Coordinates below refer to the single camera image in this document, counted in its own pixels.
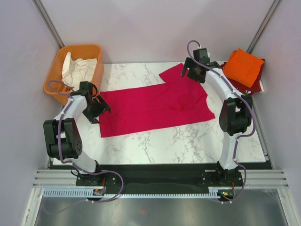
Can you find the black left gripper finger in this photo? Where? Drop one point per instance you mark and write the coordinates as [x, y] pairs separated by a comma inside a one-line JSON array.
[[93, 119], [102, 105]]

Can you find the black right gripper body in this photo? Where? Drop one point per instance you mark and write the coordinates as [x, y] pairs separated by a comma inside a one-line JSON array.
[[193, 75]]

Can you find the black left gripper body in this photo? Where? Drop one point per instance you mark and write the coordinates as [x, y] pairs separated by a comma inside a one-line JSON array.
[[95, 107]]

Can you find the magenta pink t shirt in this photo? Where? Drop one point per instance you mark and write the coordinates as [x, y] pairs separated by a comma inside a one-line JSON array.
[[177, 101]]

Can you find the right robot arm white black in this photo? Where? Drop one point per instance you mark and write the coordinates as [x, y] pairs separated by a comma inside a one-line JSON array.
[[234, 119]]

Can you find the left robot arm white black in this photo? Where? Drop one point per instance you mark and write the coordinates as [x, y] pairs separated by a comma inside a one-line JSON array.
[[62, 137]]

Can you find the white crumpled t shirt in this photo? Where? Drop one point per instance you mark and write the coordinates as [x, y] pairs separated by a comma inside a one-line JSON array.
[[76, 71]]

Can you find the orange folded t shirt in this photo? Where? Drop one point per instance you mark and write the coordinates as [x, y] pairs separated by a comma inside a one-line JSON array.
[[243, 68]]

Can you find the orange plastic basket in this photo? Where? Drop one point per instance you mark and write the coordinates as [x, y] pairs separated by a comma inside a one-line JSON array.
[[57, 90]]

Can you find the dark red folded t shirt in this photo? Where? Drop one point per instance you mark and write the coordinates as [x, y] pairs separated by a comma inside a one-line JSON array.
[[255, 88]]

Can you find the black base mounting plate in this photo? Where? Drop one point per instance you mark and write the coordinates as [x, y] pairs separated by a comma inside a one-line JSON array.
[[150, 178]]

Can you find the white slotted cable duct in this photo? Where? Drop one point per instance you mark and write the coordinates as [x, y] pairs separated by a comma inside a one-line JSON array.
[[97, 194]]

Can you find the right corner metal post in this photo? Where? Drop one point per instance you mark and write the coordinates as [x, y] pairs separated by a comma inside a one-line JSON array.
[[264, 24]]

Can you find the corner metal post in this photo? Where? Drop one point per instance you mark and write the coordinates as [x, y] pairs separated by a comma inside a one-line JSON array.
[[48, 22], [264, 24]]

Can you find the left corner metal post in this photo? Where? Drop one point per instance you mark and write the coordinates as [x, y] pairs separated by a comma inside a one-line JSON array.
[[48, 22]]

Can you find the aluminium frame rail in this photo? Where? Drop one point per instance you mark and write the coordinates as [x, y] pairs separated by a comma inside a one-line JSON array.
[[255, 179]]

